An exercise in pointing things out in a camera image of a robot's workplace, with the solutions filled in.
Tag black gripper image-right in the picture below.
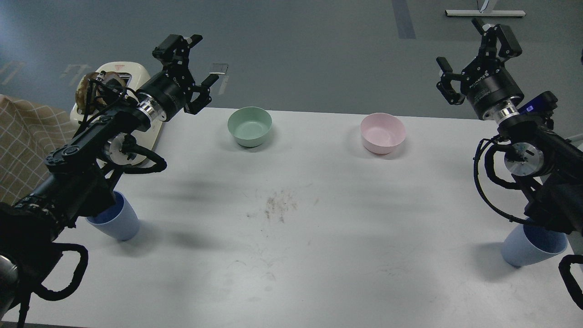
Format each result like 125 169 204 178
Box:
436 18 524 120

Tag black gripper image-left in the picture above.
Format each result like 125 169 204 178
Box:
137 35 220 122

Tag blue cup image-left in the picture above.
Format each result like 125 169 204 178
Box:
86 191 140 241

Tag blue cup image-right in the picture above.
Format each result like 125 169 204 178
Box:
501 224 568 267

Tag white desk foot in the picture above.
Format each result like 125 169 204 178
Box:
444 0 526 18

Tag toast slice right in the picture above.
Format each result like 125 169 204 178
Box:
94 71 127 106

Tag toast slice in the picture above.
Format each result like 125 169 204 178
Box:
94 71 127 106
75 72 99 115

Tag green bowl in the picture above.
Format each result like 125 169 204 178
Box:
227 107 273 148

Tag toast slice left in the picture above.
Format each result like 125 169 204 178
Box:
75 72 99 115

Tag pink bowl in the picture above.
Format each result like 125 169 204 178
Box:
359 113 407 155

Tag white chair base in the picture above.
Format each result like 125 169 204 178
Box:
566 133 583 150

